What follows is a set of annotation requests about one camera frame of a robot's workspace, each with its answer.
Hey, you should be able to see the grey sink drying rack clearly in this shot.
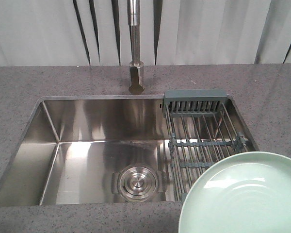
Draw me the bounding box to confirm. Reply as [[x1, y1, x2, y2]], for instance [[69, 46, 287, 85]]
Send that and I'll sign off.
[[163, 89, 249, 201]]

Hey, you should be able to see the stainless steel sink basin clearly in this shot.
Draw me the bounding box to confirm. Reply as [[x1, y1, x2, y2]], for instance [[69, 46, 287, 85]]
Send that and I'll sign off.
[[0, 95, 258, 207]]

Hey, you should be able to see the mint green plate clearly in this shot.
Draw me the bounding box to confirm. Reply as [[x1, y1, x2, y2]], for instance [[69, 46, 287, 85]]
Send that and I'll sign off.
[[178, 151, 291, 233]]

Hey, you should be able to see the round steel sink drain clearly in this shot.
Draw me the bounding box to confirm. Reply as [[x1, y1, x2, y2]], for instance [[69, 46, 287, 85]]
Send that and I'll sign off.
[[111, 163, 168, 202]]

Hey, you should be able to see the steel kitchen faucet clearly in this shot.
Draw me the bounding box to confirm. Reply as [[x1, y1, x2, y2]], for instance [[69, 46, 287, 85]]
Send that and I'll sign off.
[[127, 0, 145, 95]]

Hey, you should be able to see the white pleated curtain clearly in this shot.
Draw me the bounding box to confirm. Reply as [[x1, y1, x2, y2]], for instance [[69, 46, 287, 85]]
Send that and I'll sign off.
[[0, 0, 291, 66]]

